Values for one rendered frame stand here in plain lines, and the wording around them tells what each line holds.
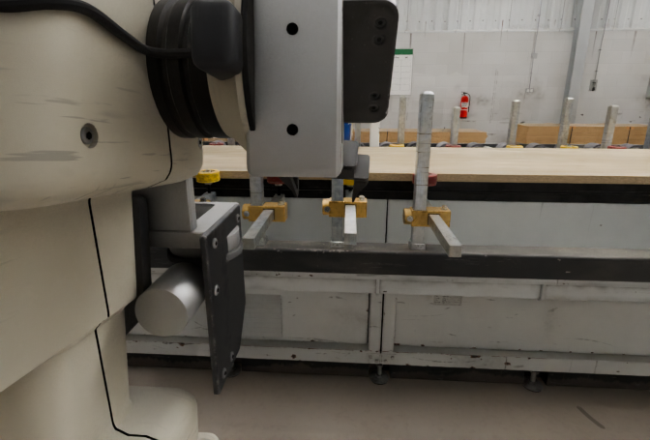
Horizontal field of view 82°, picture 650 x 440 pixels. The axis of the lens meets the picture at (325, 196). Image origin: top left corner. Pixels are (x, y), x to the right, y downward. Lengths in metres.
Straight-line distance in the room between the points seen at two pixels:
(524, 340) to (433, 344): 0.36
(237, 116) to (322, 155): 0.05
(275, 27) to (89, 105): 0.09
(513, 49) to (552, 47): 0.76
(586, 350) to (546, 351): 0.15
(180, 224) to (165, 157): 0.12
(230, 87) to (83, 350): 0.21
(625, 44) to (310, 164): 9.75
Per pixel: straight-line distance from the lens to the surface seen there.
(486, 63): 8.72
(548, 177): 1.49
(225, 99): 0.21
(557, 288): 1.43
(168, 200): 0.36
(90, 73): 0.19
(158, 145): 0.24
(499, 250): 1.28
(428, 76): 8.41
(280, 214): 1.16
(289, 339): 1.68
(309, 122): 0.20
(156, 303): 0.34
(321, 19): 0.21
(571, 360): 1.87
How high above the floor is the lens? 1.16
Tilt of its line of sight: 15 degrees down
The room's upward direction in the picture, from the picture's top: straight up
